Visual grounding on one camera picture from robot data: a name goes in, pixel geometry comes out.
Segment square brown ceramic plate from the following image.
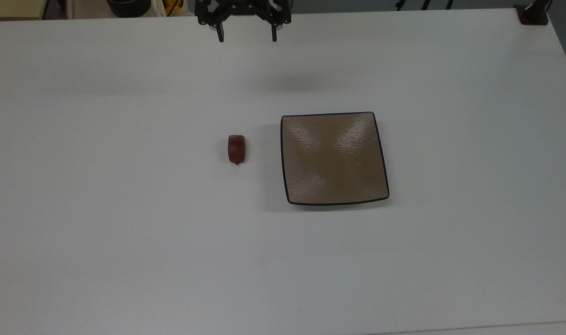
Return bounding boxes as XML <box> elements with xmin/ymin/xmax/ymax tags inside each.
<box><xmin>280</xmin><ymin>111</ymin><xmax>390</xmax><ymax>207</ymax></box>

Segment black tripod legs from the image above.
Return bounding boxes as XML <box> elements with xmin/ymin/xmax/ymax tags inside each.
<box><xmin>394</xmin><ymin>0</ymin><xmax>455</xmax><ymax>11</ymax></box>

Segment light wooden board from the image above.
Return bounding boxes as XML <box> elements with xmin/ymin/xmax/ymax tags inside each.
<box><xmin>0</xmin><ymin>0</ymin><xmax>49</xmax><ymax>21</ymax></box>

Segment black round bowl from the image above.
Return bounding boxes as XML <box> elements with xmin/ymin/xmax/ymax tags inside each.
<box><xmin>107</xmin><ymin>0</ymin><xmax>152</xmax><ymax>19</ymax></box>

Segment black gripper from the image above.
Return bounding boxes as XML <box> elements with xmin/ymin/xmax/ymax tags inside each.
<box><xmin>194</xmin><ymin>0</ymin><xmax>293</xmax><ymax>43</ymax></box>

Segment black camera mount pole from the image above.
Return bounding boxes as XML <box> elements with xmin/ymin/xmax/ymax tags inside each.
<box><xmin>514</xmin><ymin>0</ymin><xmax>553</xmax><ymax>26</ymax></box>

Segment small red-brown food item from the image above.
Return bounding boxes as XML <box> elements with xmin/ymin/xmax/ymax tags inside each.
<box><xmin>227</xmin><ymin>134</ymin><xmax>246</xmax><ymax>166</ymax></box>

